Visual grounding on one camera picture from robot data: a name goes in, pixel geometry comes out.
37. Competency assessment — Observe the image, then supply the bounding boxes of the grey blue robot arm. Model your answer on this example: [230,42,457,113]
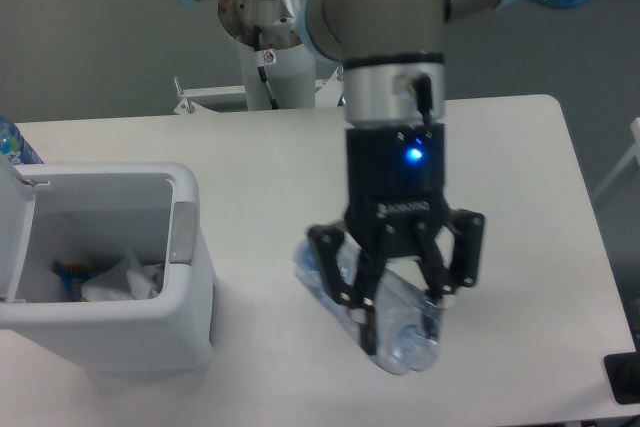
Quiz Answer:
[294,0,515,354]

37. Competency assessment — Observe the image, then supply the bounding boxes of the black device at table edge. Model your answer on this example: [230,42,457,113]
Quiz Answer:
[603,352,639,405]

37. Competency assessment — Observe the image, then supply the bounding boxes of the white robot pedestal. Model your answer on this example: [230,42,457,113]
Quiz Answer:
[172,0,357,116]

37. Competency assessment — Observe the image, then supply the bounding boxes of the white frame at right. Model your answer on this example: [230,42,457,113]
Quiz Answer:
[592,117,639,206]

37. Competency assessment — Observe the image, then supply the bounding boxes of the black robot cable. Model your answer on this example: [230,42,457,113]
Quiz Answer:
[252,25,280,110]

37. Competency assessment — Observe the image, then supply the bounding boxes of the blue labelled bottle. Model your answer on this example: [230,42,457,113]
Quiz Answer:
[1,116,43,165]

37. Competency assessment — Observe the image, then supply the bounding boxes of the clear plastic water bottle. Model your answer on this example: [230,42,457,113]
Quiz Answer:
[294,240,442,375]

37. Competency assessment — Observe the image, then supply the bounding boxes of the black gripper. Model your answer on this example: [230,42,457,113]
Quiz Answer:
[306,121,486,356]

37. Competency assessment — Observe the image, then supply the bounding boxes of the blue snack wrapper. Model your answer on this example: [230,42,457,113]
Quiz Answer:
[53,260,100,302]

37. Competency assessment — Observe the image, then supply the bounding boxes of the clear plastic bag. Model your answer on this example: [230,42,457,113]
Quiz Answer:
[80,251,165,302]

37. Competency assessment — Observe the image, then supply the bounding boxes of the white trash can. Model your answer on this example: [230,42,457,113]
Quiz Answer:
[1,160,216,373]

